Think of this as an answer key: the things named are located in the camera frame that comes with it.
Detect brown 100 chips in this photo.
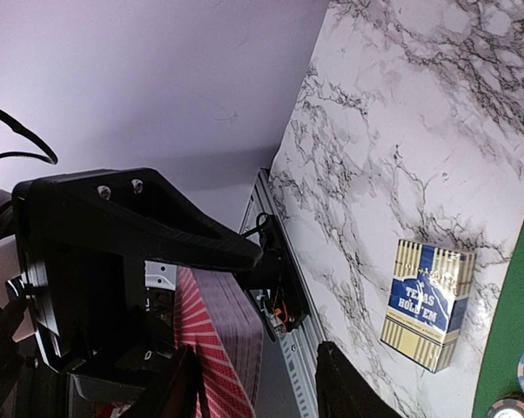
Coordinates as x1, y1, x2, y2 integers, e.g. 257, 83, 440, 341
486, 398, 524, 418

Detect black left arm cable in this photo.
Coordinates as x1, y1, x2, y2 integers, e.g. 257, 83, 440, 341
0, 102, 58, 171

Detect blue texas holdem card box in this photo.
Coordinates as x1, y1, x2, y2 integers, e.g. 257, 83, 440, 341
380, 239, 476, 373

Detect green round poker mat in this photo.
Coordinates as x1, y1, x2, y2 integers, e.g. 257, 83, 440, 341
472, 222, 524, 417

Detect red backed card deck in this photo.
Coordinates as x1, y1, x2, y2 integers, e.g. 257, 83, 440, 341
173, 267, 265, 417

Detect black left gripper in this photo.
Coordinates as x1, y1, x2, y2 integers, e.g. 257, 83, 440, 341
12, 168, 263, 417

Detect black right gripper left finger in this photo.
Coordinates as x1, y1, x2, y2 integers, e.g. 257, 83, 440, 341
145, 345, 201, 417

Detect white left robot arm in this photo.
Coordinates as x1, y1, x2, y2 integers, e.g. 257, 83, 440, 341
0, 169, 262, 417

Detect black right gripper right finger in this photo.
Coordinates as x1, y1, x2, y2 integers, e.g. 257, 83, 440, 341
315, 341, 400, 418

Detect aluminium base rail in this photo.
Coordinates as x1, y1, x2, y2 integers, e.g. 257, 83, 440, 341
239, 168, 324, 417

